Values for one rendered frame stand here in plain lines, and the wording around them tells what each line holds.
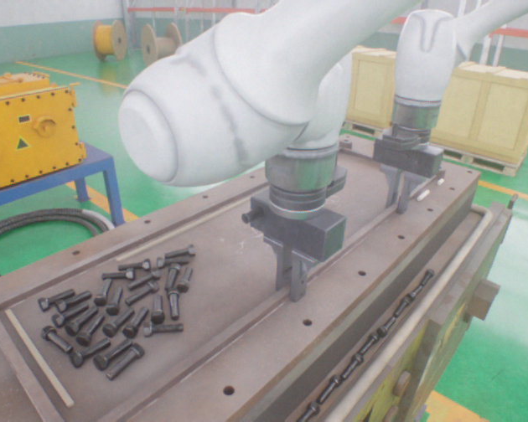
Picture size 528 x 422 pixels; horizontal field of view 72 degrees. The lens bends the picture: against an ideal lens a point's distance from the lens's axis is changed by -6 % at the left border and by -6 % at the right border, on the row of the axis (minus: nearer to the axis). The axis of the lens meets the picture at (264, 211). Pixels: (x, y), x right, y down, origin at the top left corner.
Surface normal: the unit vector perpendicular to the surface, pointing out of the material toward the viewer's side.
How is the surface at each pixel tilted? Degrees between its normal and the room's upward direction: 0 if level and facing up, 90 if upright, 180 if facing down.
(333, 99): 92
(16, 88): 90
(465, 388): 0
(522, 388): 0
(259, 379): 0
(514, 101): 90
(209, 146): 96
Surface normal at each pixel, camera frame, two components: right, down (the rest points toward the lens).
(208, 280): 0.02, -0.87
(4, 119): 0.75, 0.33
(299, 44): -0.25, 0.58
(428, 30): -0.40, 0.22
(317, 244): -0.67, 0.35
